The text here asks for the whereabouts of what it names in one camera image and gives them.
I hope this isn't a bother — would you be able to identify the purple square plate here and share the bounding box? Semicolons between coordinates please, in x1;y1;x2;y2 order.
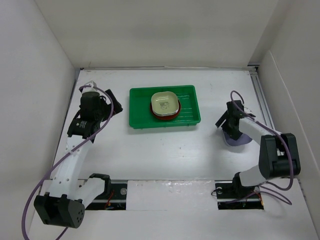
223;132;252;147

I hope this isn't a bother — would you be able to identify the green square plate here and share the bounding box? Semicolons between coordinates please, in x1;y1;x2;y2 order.
151;91;180;116

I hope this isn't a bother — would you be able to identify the red round plate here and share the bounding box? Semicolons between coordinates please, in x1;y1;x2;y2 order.
149;104;181;121

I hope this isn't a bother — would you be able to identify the beige square plate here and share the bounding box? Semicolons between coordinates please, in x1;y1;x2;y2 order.
150;107;181;117

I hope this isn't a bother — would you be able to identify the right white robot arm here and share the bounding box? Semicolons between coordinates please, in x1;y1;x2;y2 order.
215;100;301;199

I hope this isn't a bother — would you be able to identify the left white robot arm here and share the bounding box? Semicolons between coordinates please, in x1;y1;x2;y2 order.
33;84;123;229

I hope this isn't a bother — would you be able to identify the green plastic bin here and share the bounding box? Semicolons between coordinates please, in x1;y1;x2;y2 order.
129;85;201;129

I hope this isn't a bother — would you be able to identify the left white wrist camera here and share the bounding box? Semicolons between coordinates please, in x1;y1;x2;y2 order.
82;81;97;94

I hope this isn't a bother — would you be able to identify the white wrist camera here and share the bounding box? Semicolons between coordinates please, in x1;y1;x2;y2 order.
243;106;256;119
82;81;97;94

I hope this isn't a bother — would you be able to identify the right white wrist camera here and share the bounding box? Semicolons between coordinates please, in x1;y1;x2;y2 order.
243;106;256;119

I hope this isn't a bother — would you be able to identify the aluminium rail right side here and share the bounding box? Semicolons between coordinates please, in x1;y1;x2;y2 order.
247;64;276;130

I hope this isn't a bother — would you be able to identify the front mounting rail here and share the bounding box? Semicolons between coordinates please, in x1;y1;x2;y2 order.
87;180;261;211

